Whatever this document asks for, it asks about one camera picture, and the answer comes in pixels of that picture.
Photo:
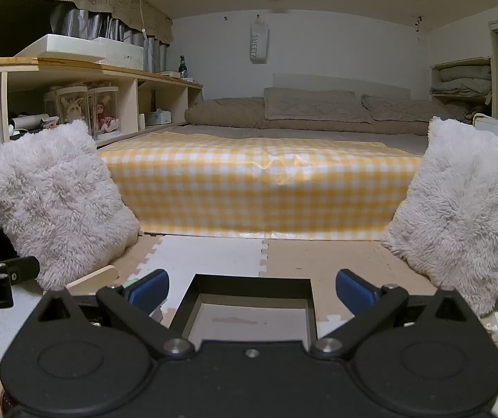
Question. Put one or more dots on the wooden wall shelf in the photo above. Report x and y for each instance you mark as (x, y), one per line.
(462, 61)

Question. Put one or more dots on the white tray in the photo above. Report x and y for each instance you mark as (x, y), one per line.
(57, 48)

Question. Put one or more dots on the white storage box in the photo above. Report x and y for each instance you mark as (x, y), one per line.
(122, 54)

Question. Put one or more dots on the folded beige blankets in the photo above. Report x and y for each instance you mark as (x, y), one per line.
(462, 80)

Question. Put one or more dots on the grey bed sheet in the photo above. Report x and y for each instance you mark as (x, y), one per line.
(296, 135)

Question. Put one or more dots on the beige foam mat tile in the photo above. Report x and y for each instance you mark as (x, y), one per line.
(137, 248)
(318, 257)

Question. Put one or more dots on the wooden stick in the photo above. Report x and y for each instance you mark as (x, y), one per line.
(96, 276)

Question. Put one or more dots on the white hanging bag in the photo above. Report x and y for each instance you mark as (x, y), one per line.
(259, 41)

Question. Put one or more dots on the tissue box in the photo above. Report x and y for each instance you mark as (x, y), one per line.
(159, 117)

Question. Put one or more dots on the grey curtain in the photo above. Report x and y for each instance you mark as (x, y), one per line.
(83, 21)

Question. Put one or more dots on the black box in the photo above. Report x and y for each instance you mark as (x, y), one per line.
(249, 287)

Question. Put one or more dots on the yellow checkered cloth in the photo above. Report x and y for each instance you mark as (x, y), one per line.
(253, 183)

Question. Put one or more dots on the clear case with red doll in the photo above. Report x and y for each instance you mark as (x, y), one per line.
(104, 113)

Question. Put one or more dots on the beige bed pillow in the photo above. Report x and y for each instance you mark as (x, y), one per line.
(410, 109)
(314, 104)

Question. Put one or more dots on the clear case with rabbit doll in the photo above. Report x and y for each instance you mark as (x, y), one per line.
(68, 109)

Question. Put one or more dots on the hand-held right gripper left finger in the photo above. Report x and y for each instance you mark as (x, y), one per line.
(151, 287)

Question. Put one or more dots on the wooden shelf unit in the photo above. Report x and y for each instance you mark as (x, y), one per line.
(79, 69)

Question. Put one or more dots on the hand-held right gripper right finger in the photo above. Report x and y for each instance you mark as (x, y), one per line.
(351, 287)

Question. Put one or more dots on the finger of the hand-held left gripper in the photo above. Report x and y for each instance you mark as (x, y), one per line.
(18, 268)

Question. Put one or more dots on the fluffy white pillow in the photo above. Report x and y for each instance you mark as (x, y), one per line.
(57, 200)
(462, 209)

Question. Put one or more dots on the green glass bottle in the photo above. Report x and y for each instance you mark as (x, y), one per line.
(183, 67)

